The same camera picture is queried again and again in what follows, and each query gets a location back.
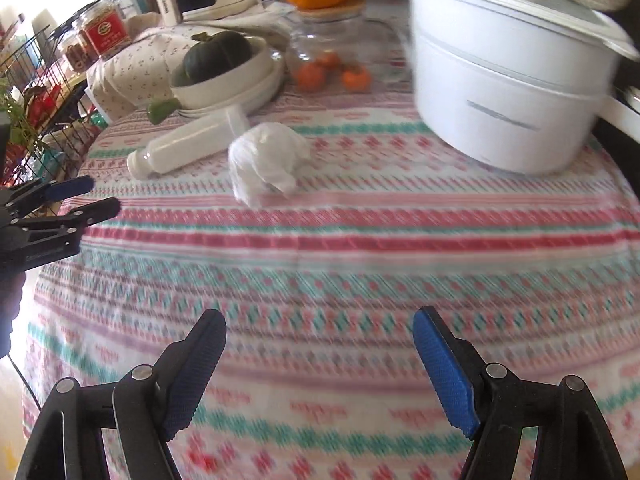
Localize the white stacked bowls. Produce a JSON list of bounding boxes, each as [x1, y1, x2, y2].
[[170, 36, 285, 118]]

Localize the patterned handmade tablecloth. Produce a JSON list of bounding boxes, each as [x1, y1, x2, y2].
[[23, 90, 639, 479]]

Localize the white plastic bottle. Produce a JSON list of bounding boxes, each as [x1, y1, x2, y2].
[[127, 105, 250, 180]]

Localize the white electric cooking pot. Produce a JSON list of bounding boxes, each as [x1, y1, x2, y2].
[[409, 0, 639, 174]]

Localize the small orange right in teapot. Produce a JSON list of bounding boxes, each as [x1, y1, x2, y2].
[[341, 65, 372, 93]]

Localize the floral cream cloth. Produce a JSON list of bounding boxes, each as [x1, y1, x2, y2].
[[87, 0, 293, 124]]

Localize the glass teapot with cork lid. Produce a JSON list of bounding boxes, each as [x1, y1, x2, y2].
[[284, 0, 410, 93]]

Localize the white tissue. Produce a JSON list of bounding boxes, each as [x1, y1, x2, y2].
[[228, 122, 311, 208]]

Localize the green jade spoon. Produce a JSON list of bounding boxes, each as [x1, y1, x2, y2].
[[146, 98, 181, 126]]

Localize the black wire rack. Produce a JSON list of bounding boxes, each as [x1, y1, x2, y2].
[[0, 0, 147, 196]]

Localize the red-labelled glass jar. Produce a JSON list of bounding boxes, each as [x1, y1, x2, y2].
[[79, 0, 131, 60]]

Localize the small orange left in teapot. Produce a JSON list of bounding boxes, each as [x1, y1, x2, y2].
[[295, 62, 326, 92]]

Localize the small orange in teapot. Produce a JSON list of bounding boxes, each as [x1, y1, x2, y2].
[[295, 62, 326, 92], [341, 65, 372, 93]]

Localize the dark green squash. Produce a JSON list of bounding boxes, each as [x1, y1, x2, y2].
[[171, 30, 253, 87]]

